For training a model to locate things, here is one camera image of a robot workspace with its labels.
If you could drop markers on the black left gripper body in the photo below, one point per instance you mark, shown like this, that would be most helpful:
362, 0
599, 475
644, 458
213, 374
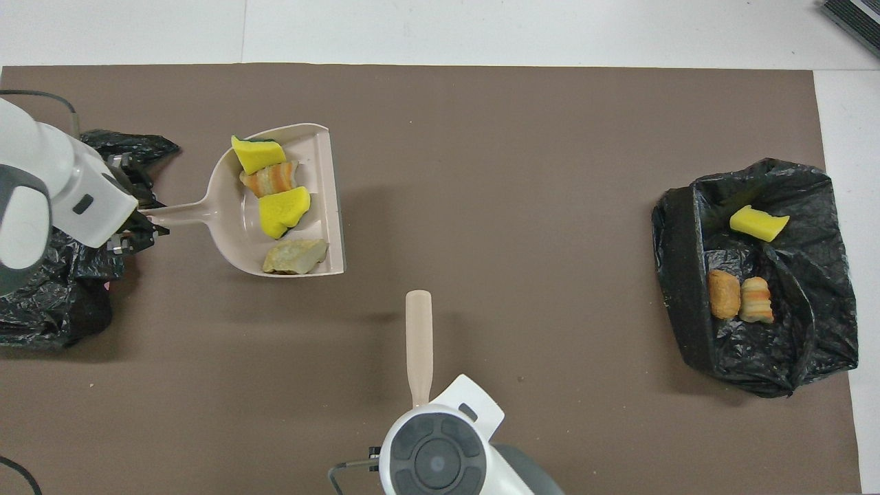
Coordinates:
134, 175

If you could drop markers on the small striped toy pastry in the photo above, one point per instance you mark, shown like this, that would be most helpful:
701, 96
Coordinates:
756, 300

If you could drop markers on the brown table mat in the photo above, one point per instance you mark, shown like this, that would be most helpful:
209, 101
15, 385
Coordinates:
550, 110

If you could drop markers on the beige plastic dustpan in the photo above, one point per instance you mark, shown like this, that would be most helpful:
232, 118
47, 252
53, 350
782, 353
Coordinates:
234, 220

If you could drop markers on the grey ribbed device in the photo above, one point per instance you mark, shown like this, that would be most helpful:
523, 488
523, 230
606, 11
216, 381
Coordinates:
856, 17

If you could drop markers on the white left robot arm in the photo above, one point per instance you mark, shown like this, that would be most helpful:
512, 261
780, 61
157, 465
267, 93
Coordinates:
41, 179

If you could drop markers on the crumpled black trash bag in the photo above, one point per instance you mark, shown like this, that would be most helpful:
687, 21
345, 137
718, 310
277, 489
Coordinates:
55, 309

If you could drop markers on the green and yellow sponge piece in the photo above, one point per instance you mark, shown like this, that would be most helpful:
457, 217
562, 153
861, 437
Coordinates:
256, 157

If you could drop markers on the brown toy bread roll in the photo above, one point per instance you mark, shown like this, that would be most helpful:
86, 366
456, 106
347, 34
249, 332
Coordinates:
724, 294

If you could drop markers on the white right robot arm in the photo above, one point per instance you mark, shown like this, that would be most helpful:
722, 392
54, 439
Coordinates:
433, 460

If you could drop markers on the pale toy dumpling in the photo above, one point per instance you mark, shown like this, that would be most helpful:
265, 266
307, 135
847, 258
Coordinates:
295, 256

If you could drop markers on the large striped toy croissant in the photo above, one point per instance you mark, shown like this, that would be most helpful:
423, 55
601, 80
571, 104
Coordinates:
271, 180

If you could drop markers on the right black bin bag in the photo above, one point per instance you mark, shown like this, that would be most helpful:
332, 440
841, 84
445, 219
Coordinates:
825, 344

